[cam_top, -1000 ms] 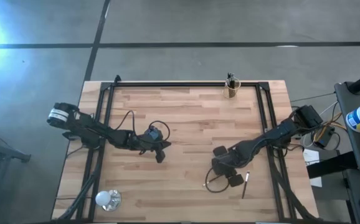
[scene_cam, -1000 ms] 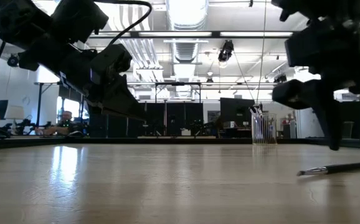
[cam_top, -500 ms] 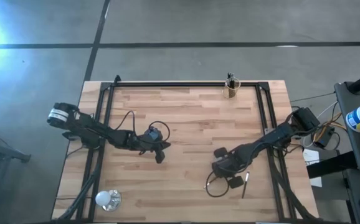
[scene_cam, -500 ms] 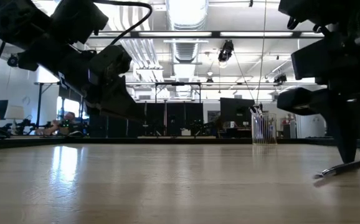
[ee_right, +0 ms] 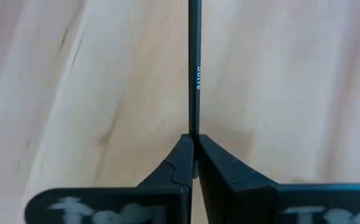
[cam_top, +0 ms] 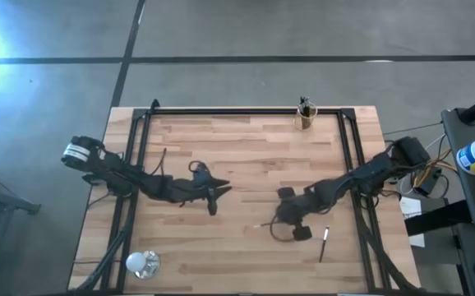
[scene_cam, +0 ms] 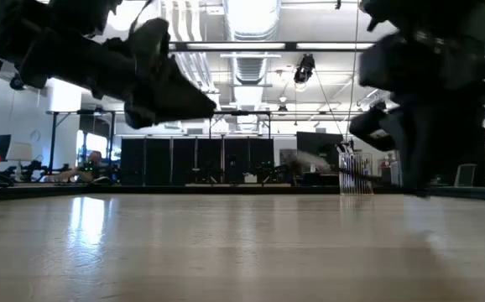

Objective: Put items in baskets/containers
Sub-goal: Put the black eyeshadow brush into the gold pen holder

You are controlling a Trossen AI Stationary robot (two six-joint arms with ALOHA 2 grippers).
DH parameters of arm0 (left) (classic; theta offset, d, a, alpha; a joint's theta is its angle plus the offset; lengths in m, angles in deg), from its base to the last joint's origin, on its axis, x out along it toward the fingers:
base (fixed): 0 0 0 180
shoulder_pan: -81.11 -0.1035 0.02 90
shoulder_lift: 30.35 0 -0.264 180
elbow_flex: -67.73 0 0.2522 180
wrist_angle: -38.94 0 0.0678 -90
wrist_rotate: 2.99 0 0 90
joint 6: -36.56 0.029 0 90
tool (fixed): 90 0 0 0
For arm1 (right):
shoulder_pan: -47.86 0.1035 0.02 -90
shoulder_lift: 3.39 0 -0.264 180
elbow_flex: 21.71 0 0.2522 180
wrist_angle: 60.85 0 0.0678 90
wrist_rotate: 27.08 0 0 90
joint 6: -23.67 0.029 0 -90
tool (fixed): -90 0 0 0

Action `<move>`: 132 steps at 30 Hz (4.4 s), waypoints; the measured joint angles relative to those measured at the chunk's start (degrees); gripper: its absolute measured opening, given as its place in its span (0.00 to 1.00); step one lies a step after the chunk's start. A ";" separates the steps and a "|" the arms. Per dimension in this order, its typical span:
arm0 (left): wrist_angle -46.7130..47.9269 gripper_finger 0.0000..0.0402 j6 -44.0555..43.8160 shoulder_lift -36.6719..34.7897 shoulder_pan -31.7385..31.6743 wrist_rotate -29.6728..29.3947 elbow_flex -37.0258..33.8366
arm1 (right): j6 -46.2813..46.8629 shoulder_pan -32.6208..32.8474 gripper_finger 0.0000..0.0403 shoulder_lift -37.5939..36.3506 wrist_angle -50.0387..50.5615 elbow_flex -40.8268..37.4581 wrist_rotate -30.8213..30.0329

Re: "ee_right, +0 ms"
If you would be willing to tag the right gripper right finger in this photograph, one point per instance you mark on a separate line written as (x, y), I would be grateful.
(261, 205)

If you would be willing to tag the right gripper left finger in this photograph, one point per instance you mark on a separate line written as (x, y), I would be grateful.
(136, 205)

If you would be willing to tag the black chopstick silver tip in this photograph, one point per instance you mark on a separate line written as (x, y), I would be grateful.
(194, 62)

